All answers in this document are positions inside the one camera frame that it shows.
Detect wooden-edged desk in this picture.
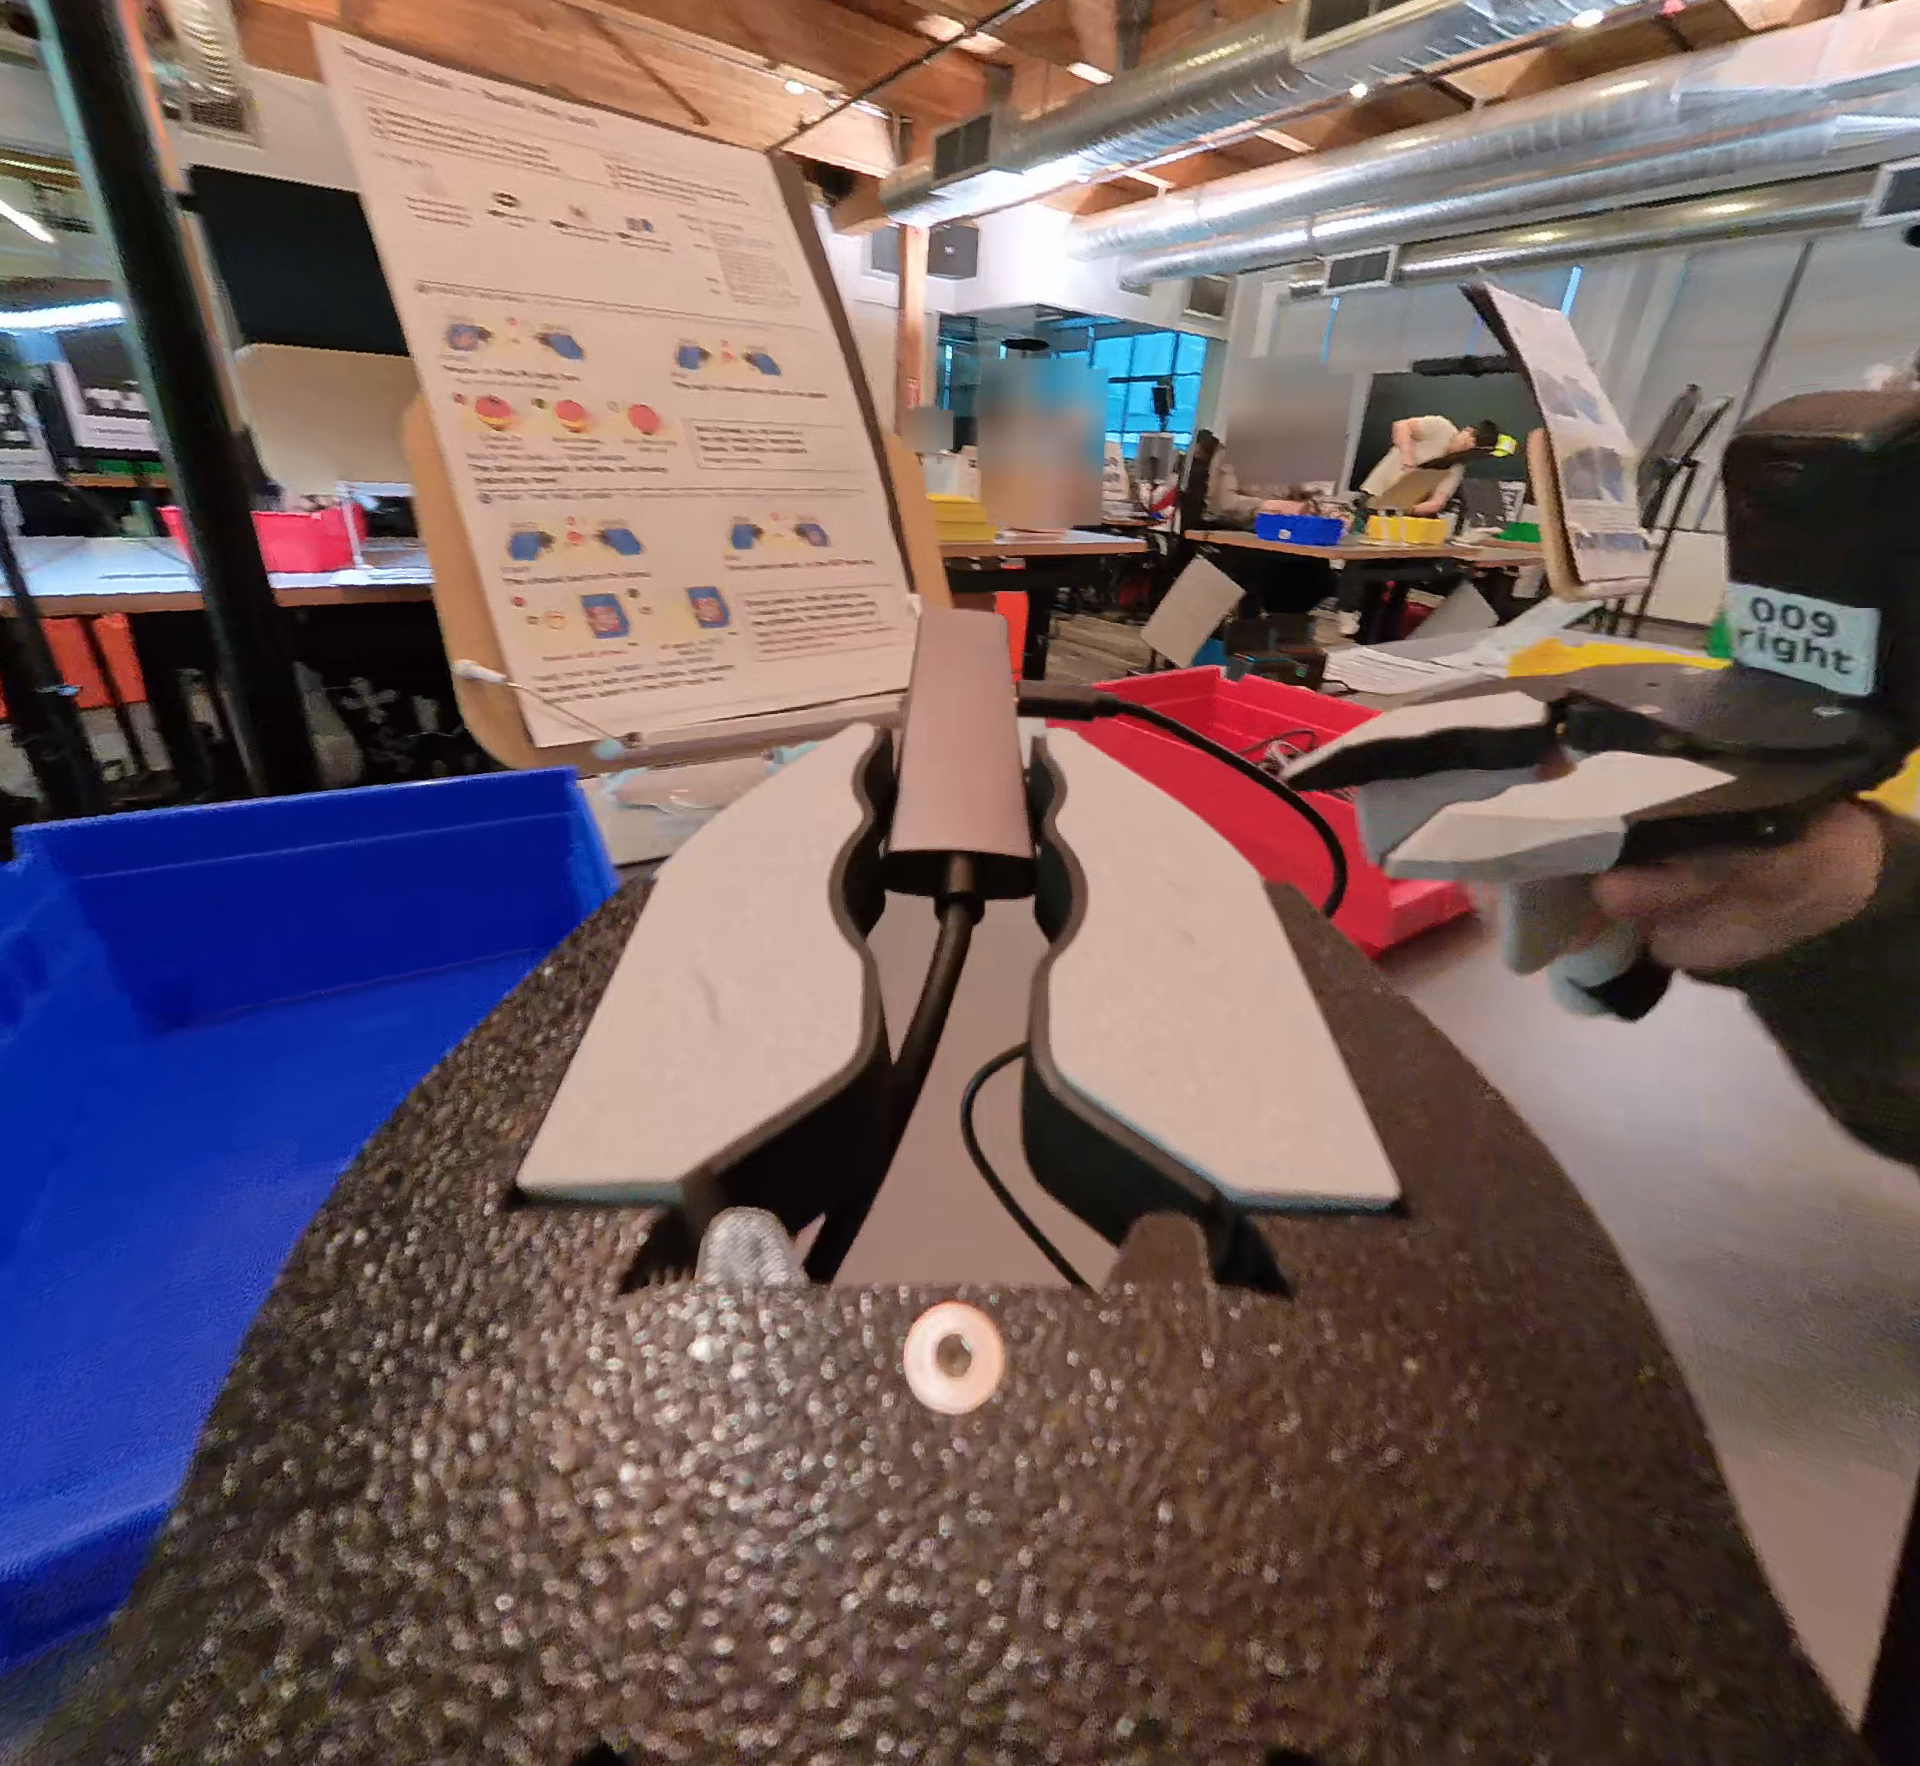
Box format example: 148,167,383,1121
0,532,441,622

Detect thick black hub cable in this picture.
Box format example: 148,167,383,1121
803,854,993,1278

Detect large red plastic bin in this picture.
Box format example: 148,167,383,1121
1050,664,1479,958

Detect black panel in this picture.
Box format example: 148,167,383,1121
185,164,411,361

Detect wooden clipboard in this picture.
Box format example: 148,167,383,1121
399,154,957,776

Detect rose metal USB hub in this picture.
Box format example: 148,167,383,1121
886,609,1039,898

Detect person's right forearm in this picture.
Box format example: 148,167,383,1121
1723,804,1920,1171

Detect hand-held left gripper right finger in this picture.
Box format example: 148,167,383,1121
1021,726,1406,1295

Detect thin black usb-c cable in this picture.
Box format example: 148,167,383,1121
958,689,1346,1292

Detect large blue plastic bin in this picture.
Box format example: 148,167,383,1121
0,765,619,1668

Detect small instruction board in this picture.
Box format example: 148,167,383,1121
1462,281,1661,601

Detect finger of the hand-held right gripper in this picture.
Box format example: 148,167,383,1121
1376,749,1745,884
1281,689,1571,812

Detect printed instruction sheet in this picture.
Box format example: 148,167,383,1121
312,20,921,749

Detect papers on table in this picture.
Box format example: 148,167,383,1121
1326,597,1731,699

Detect small red bin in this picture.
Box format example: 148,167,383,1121
157,504,371,577

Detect person's right hand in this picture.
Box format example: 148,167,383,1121
1589,799,1898,976

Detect tilted grey panel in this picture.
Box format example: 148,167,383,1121
1137,555,1247,667

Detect black metal pole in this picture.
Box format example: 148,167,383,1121
7,0,324,796

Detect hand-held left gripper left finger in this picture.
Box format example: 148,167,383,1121
515,722,902,1265

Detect beige board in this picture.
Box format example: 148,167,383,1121
231,342,426,496

